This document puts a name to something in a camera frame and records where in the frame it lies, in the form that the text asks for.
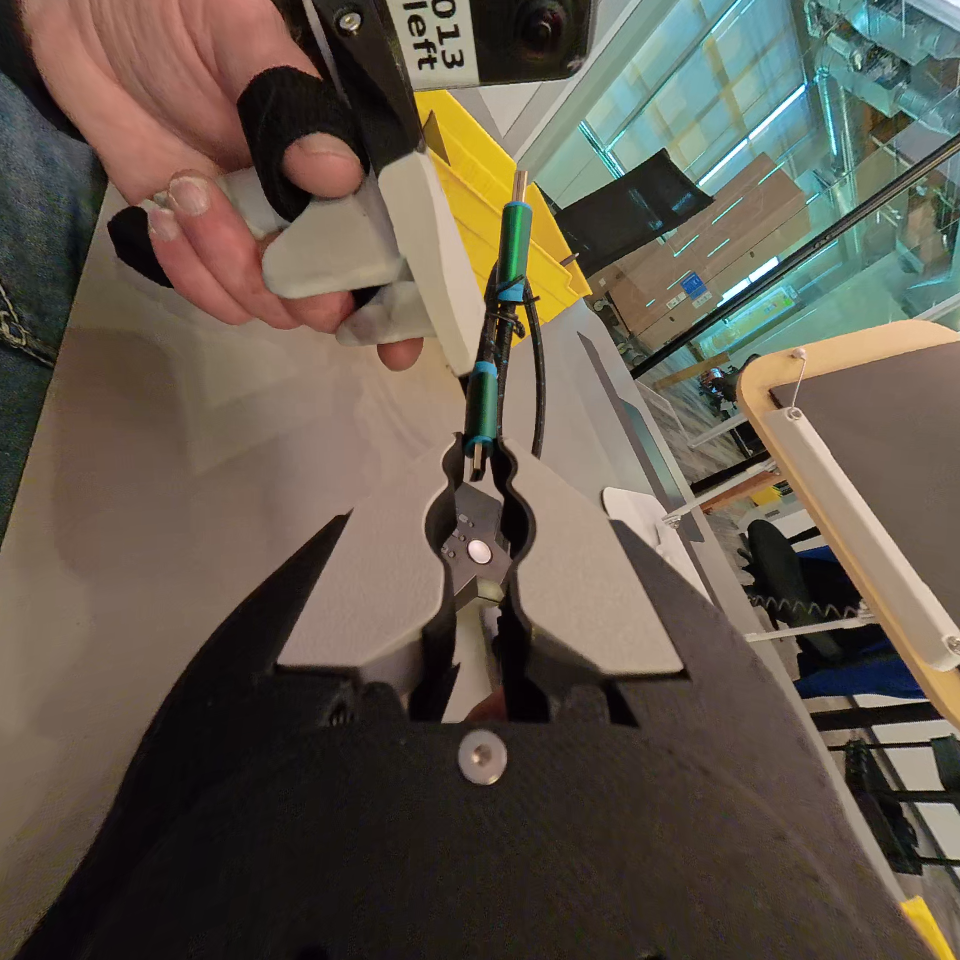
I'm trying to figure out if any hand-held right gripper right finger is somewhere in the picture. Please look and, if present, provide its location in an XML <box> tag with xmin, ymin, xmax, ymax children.
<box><xmin>495</xmin><ymin>442</ymin><xmax>687</xmax><ymax>723</ymax></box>

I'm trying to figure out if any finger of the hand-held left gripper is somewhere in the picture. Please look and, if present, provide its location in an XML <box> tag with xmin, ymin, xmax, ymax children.
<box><xmin>377</xmin><ymin>148</ymin><xmax>489</xmax><ymax>378</ymax></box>

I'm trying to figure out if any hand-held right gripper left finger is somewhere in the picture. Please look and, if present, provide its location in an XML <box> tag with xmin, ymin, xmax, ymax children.
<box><xmin>274</xmin><ymin>437</ymin><xmax>465</xmax><ymax>717</ymax></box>

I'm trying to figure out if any yellow plastic bin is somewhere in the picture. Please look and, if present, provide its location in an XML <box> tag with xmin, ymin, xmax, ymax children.
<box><xmin>900</xmin><ymin>896</ymin><xmax>955</xmax><ymax>960</ymax></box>
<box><xmin>416</xmin><ymin>108</ymin><xmax>594</xmax><ymax>324</ymax></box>

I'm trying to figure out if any silver HDMI splitter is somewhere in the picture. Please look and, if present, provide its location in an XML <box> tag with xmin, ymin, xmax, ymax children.
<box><xmin>441</xmin><ymin>480</ymin><xmax>517</xmax><ymax>612</ymax></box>

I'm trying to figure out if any looped braided HDMI cable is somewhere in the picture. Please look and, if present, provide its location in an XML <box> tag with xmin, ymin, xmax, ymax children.
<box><xmin>459</xmin><ymin>171</ymin><xmax>547</xmax><ymax>483</ymax></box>

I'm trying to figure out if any person's left hand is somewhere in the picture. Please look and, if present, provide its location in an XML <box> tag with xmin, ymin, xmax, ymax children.
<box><xmin>21</xmin><ymin>0</ymin><xmax>432</xmax><ymax>372</ymax></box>

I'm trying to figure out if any blue office chair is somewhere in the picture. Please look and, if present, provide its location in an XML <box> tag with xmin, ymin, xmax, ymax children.
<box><xmin>795</xmin><ymin>547</ymin><xmax>931</xmax><ymax>699</ymax></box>

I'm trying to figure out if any large cardboard box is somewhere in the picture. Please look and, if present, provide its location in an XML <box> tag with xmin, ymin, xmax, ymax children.
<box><xmin>592</xmin><ymin>153</ymin><xmax>811</xmax><ymax>339</ymax></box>

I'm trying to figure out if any wooden-edged black board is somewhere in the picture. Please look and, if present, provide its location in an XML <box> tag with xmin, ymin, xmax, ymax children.
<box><xmin>736</xmin><ymin>321</ymin><xmax>960</xmax><ymax>729</ymax></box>

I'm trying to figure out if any black power strip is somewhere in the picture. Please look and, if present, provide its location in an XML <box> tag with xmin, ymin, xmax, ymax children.
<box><xmin>843</xmin><ymin>738</ymin><xmax>924</xmax><ymax>875</ymax></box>

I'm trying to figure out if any person's jeans leg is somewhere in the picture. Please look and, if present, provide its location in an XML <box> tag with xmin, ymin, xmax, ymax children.
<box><xmin>0</xmin><ymin>71</ymin><xmax>110</xmax><ymax>541</ymax></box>

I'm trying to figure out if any black pole stand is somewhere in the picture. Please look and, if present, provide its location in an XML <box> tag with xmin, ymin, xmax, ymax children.
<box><xmin>630</xmin><ymin>131</ymin><xmax>960</xmax><ymax>380</ymax></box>

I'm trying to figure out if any coiled black cord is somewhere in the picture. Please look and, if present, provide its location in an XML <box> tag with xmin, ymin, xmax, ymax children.
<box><xmin>746</xmin><ymin>592</ymin><xmax>871</xmax><ymax>620</ymax></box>

